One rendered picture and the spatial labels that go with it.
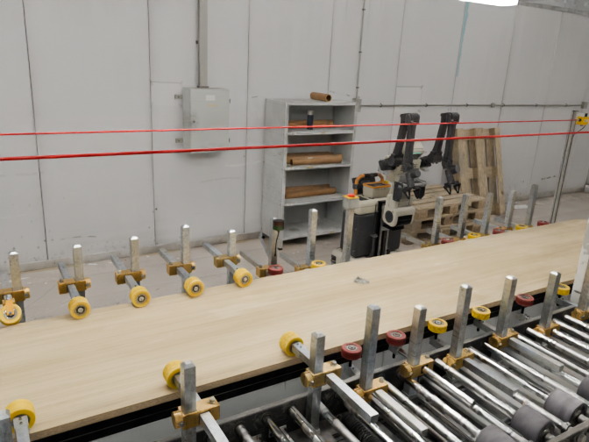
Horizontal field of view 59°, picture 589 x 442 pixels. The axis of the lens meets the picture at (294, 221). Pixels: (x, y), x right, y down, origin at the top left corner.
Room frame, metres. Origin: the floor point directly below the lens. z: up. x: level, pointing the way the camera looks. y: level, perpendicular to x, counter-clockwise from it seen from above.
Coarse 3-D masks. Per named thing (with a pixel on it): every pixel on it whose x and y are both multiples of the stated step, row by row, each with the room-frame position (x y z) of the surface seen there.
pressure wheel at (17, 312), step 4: (16, 304) 1.89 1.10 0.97; (4, 308) 1.86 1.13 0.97; (16, 308) 1.88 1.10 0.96; (0, 312) 1.85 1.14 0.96; (4, 312) 1.86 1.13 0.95; (16, 312) 1.87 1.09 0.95; (20, 312) 1.88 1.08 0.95; (0, 316) 1.84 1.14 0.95; (4, 316) 1.85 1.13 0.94; (8, 316) 1.85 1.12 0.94; (12, 316) 1.86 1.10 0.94; (16, 316) 1.86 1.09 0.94; (20, 316) 1.87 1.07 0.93; (0, 320) 1.85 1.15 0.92; (4, 320) 1.83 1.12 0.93; (8, 320) 1.84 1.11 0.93; (12, 320) 1.85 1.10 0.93; (16, 320) 1.85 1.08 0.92; (4, 324) 1.86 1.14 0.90; (8, 324) 1.85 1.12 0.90
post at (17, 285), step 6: (12, 252) 2.03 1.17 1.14; (12, 258) 2.02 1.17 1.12; (12, 264) 2.02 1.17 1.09; (18, 264) 2.03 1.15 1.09; (12, 270) 2.02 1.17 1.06; (18, 270) 2.03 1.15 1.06; (12, 276) 2.02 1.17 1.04; (18, 276) 2.03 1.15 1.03; (12, 282) 2.01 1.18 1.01; (18, 282) 2.03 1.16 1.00; (12, 288) 2.01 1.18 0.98; (18, 288) 2.02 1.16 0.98; (24, 306) 2.03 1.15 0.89; (24, 312) 2.03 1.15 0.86; (24, 318) 2.03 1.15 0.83
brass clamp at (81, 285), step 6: (60, 282) 2.12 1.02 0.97; (66, 282) 2.12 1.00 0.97; (72, 282) 2.13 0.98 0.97; (78, 282) 2.14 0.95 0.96; (84, 282) 2.16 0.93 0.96; (90, 282) 2.17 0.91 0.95; (60, 288) 2.10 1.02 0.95; (66, 288) 2.12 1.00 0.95; (78, 288) 2.14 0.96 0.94; (84, 288) 2.16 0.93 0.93; (60, 294) 2.10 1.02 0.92
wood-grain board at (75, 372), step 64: (384, 256) 2.85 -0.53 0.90; (448, 256) 2.91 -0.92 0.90; (512, 256) 2.96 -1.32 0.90; (576, 256) 3.03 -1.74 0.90; (64, 320) 1.91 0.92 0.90; (128, 320) 1.94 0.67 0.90; (192, 320) 1.97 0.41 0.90; (256, 320) 2.00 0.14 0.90; (320, 320) 2.03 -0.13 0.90; (384, 320) 2.06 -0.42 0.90; (0, 384) 1.47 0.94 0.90; (64, 384) 1.49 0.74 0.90; (128, 384) 1.51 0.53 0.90
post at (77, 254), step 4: (76, 244) 2.17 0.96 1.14; (72, 248) 2.17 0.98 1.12; (76, 248) 2.15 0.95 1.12; (80, 248) 2.16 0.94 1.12; (76, 252) 2.15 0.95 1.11; (80, 252) 2.16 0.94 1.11; (76, 256) 2.15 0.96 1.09; (80, 256) 2.16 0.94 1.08; (76, 260) 2.15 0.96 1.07; (80, 260) 2.16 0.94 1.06; (76, 264) 2.15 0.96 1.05; (80, 264) 2.16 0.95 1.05; (76, 268) 2.15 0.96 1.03; (80, 268) 2.16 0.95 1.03; (76, 272) 2.15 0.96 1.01; (80, 272) 2.16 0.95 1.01; (76, 276) 2.15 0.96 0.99; (80, 276) 2.15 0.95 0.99; (76, 280) 2.15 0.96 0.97; (80, 280) 2.15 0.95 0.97; (80, 292) 2.15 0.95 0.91; (84, 292) 2.16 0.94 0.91; (84, 296) 2.16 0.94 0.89
